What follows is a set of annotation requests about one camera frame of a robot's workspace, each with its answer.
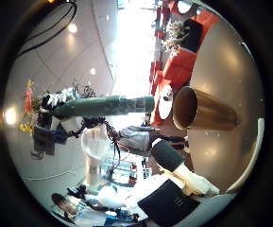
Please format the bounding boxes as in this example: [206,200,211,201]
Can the potted plant with pale flowers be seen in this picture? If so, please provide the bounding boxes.
[162,20,191,52]

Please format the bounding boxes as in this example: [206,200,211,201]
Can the black planter box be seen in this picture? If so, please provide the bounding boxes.
[180,18,204,54]

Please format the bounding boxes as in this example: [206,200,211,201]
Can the white oval dishes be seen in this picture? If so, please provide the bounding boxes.
[158,84,175,121]

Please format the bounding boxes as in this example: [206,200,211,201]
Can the white cluttered shelf rack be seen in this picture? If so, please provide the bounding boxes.
[103,153,153,187]

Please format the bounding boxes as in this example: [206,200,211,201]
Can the red curved sofa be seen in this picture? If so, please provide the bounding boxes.
[162,9,221,93]

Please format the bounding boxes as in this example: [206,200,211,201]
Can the red low curved bench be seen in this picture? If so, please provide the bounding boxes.
[148,60,176,128]

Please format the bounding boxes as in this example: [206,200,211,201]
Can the dark haired person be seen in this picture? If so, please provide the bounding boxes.
[50,192,90,222]

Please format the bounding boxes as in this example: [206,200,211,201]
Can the black red braided cable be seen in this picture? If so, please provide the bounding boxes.
[78,117,123,168]

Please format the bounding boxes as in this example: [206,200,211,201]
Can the small white round side table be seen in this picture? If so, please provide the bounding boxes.
[177,0,195,15]

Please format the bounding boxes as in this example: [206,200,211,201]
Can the seated person in gray top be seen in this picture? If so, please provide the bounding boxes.
[116,125,188,158]

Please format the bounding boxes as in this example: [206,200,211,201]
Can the gold metal cone vase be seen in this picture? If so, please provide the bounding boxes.
[172,85,241,132]

